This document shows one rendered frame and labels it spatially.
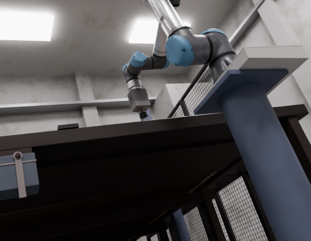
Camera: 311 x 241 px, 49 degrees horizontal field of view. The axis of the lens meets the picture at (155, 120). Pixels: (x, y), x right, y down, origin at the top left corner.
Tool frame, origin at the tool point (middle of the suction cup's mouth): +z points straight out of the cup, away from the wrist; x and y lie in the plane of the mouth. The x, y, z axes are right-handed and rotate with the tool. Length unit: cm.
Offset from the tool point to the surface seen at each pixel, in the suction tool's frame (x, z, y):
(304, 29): -132, -215, -408
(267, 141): 60, 45, -8
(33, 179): 24, 34, 60
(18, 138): 22, 18, 63
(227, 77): 64, 22, 0
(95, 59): -421, -380, -162
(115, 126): 24.4, 17.0, 27.1
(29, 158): 24, 26, 60
